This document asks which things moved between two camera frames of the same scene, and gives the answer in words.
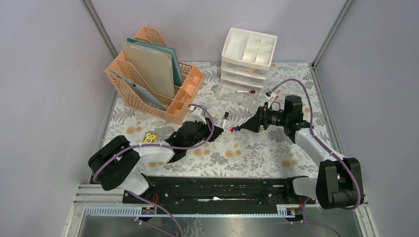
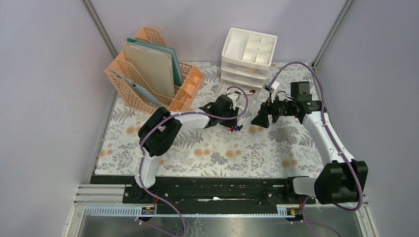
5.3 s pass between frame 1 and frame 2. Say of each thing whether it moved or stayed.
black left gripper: moved
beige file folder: stayed
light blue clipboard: stayed
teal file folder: stayed
